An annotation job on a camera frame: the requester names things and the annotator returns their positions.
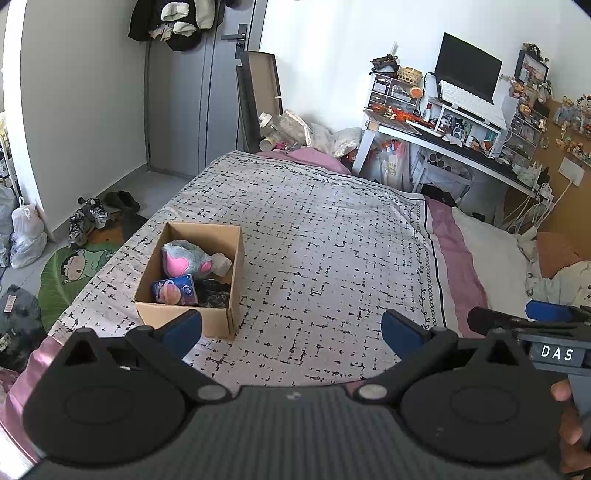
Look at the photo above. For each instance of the black picture frame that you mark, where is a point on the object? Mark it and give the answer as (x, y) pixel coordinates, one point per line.
(531, 69)

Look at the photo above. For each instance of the white tied plastic bag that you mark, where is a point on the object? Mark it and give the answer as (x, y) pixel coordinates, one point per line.
(27, 235)

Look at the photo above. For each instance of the cream hanging garment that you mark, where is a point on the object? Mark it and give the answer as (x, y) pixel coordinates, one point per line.
(178, 21)

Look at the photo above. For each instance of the black hanging jacket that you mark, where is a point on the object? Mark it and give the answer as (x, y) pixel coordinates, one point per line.
(184, 42)

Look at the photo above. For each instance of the white pillow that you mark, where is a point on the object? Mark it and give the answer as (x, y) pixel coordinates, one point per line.
(494, 258)

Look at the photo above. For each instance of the black cloth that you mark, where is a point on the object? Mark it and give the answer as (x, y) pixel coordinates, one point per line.
(214, 293)

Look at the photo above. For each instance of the woven basket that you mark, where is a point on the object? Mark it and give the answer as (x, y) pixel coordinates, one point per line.
(410, 76)

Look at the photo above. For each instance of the white desk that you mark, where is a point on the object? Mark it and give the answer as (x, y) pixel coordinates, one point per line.
(461, 151)

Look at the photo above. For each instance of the tall flat cardboard box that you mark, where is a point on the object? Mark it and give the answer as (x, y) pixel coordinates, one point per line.
(264, 83)

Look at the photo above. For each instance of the white keyboard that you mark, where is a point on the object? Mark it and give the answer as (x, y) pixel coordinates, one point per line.
(466, 98)

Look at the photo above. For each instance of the white wall socket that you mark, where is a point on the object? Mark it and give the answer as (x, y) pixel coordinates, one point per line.
(571, 170)

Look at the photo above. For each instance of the grey sneakers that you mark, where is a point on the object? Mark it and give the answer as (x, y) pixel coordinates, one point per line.
(87, 219)

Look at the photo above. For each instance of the person's right hand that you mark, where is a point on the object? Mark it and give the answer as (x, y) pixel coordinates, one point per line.
(570, 438)

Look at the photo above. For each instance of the white crumpled plastic bag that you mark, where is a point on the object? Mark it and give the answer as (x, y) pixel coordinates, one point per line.
(346, 143)

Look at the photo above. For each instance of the dark grey cloth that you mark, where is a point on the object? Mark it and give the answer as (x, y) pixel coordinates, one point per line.
(18, 323)

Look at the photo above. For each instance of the row of small figurines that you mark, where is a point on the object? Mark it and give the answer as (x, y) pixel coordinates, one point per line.
(572, 120)

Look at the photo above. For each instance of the orange cushion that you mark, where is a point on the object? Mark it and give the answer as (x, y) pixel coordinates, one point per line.
(556, 251)

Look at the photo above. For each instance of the white plastic bundle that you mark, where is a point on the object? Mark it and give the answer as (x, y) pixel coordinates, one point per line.
(221, 264)

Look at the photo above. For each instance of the clear plastic bag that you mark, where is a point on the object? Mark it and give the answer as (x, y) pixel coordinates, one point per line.
(295, 127)

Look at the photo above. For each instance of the black monitor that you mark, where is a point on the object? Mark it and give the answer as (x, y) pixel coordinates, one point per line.
(466, 64)

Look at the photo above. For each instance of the grey plush toy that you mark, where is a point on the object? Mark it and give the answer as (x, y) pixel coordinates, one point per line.
(184, 258)

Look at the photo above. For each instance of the dark slippers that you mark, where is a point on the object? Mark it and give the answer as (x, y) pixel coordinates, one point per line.
(121, 201)

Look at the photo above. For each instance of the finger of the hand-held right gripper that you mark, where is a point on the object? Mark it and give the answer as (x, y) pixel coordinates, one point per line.
(485, 318)
(549, 310)

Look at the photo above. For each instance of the white desk riser shelf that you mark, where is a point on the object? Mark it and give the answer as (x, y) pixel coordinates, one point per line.
(496, 134)

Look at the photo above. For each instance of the green cartoon floor mat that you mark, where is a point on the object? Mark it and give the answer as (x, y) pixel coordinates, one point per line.
(60, 281)

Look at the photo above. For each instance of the white printed blanket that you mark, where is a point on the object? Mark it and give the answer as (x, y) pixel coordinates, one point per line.
(323, 240)

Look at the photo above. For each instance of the white patterned quilt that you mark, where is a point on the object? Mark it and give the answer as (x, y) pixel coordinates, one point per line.
(568, 286)

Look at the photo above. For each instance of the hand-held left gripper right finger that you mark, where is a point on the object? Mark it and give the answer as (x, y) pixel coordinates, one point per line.
(401, 332)

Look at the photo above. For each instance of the clear drawer organizer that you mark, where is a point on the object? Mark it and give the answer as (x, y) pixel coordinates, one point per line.
(524, 136)
(388, 90)

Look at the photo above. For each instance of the blue packaged pink toy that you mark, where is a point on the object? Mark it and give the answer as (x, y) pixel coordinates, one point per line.
(178, 290)

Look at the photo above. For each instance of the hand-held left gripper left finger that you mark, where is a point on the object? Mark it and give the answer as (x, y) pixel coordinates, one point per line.
(182, 331)

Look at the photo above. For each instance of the grey door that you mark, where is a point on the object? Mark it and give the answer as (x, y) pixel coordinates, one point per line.
(184, 115)

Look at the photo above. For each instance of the cork board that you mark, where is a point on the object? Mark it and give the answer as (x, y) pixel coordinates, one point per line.
(572, 203)

